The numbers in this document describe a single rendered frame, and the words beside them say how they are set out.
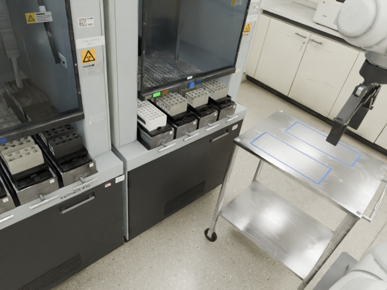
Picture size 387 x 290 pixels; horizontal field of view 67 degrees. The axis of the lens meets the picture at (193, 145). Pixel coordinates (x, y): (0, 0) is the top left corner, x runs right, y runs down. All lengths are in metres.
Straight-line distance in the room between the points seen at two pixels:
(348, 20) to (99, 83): 0.85
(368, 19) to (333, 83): 2.77
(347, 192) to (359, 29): 0.87
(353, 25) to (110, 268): 1.64
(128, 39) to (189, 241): 1.29
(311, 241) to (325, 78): 1.98
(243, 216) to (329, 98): 1.98
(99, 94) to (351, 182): 1.09
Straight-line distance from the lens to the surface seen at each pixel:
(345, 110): 0.80
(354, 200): 1.34
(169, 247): 1.91
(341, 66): 3.30
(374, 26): 0.59
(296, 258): 1.74
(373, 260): 1.03
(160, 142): 1.39
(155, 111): 1.41
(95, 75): 1.14
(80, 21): 1.05
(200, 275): 1.85
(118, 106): 1.25
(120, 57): 1.16
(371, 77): 0.82
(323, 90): 3.41
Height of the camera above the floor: 1.63
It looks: 38 degrees down
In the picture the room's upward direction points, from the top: 10 degrees clockwise
